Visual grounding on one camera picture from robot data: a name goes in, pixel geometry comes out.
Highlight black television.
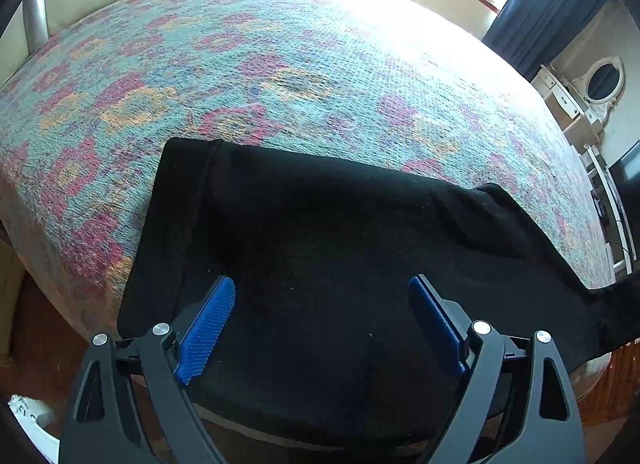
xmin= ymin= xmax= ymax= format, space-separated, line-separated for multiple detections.
xmin=606 ymin=141 xmax=640 ymax=256

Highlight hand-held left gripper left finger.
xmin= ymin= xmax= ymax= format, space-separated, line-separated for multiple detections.
xmin=59 ymin=275 xmax=237 ymax=464

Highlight bed with floral bedspread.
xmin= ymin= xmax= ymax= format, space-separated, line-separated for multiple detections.
xmin=0 ymin=0 xmax=618 ymax=345

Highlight white television stand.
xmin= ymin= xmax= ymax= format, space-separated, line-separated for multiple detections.
xmin=579 ymin=143 xmax=637 ymax=276

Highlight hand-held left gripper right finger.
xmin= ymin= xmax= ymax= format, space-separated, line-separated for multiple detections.
xmin=407 ymin=274 xmax=586 ymax=464

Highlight white dressing table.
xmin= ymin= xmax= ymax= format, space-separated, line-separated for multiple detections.
xmin=530 ymin=63 xmax=602 ymax=146

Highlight white oval vanity mirror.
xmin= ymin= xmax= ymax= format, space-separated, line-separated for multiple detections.
xmin=581 ymin=57 xmax=626 ymax=121

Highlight white object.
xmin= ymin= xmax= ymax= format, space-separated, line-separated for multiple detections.
xmin=7 ymin=393 xmax=62 ymax=464

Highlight black pants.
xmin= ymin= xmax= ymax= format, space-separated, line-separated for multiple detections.
xmin=117 ymin=137 xmax=640 ymax=450

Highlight dark blue curtain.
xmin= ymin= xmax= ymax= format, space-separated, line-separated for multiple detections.
xmin=481 ymin=0 xmax=615 ymax=81

